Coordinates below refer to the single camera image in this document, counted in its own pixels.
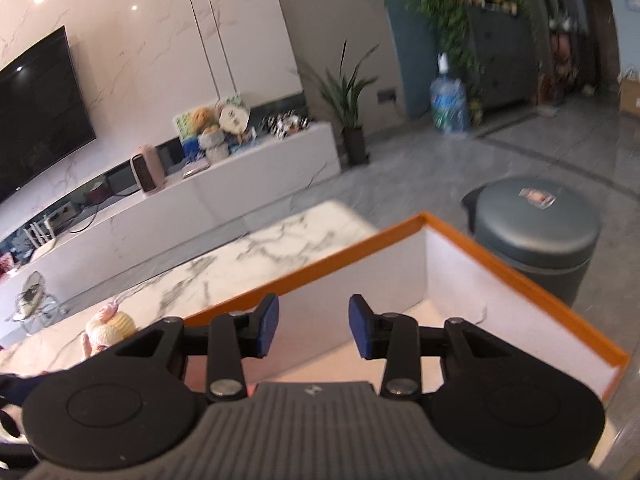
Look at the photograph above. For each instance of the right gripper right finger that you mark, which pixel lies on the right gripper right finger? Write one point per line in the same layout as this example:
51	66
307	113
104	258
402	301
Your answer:
393	338

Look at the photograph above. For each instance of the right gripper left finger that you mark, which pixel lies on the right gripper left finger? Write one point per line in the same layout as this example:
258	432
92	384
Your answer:
233	338

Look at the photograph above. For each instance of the white pink crochet bunny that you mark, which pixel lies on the white pink crochet bunny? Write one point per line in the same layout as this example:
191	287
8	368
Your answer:
109	326

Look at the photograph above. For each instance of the orange cardboard box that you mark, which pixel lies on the orange cardboard box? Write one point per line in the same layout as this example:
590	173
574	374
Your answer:
425	268

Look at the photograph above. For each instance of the white marble tv cabinet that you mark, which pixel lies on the white marble tv cabinet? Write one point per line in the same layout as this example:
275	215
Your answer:
140	227

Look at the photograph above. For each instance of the grey round ottoman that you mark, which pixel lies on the grey round ottoman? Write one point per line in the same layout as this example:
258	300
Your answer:
541	228

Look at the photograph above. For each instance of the green blue picture card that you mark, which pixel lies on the green blue picture card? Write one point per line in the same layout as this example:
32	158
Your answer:
188	138

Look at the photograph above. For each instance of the white rolling stool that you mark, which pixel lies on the white rolling stool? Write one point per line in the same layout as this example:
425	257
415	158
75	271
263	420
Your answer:
35	308

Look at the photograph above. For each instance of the black white toy cows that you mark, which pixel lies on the black white toy cows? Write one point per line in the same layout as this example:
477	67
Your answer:
285	124

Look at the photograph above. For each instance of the teddy bear in basket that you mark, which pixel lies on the teddy bear in basket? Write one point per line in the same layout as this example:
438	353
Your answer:
211	139

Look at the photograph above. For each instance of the white wifi router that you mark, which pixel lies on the white wifi router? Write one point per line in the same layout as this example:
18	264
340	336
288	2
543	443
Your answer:
42	236

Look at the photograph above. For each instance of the blue water bottle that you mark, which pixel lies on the blue water bottle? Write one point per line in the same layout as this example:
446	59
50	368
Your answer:
448	100

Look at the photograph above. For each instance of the potted long leaf plant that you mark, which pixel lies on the potted long leaf plant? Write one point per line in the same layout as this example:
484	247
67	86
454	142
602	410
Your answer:
341	92

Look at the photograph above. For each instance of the dark drawer cabinet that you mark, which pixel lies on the dark drawer cabinet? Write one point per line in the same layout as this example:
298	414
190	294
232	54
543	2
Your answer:
504	47

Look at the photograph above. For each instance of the climbing green vine plant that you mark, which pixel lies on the climbing green vine plant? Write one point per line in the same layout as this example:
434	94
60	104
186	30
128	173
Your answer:
450	27

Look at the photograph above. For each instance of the black wall television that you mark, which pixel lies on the black wall television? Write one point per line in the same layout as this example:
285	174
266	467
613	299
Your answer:
43	116

